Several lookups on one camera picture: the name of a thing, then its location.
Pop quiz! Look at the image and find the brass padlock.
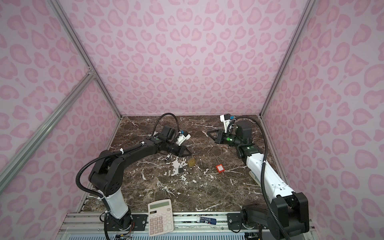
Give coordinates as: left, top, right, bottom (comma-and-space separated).
188, 158, 196, 168

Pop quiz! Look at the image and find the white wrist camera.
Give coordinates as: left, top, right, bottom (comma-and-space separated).
220, 114, 235, 133
175, 131, 191, 146

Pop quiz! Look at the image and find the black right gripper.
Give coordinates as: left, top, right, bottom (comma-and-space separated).
207, 129, 243, 148

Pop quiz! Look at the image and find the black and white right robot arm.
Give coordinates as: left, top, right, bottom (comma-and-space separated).
207, 114, 310, 240

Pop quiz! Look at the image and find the aluminium front rail frame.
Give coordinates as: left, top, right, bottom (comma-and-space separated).
55, 209, 319, 240

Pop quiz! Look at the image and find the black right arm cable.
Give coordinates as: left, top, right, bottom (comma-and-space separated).
227, 115, 284, 240

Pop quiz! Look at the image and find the red padlock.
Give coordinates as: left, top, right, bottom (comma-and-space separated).
216, 157, 225, 173

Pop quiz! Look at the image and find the blue and white glue stick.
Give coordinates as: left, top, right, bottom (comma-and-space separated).
197, 217, 217, 225

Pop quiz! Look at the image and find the white desk calculator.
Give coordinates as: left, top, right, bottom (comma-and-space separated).
148, 199, 174, 237

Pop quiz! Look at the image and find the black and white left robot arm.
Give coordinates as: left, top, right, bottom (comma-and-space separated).
89, 126, 192, 220

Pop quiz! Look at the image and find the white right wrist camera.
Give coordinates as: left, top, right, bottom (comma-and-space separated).
220, 114, 235, 133

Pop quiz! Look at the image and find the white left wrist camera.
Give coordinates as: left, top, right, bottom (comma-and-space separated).
175, 131, 191, 146

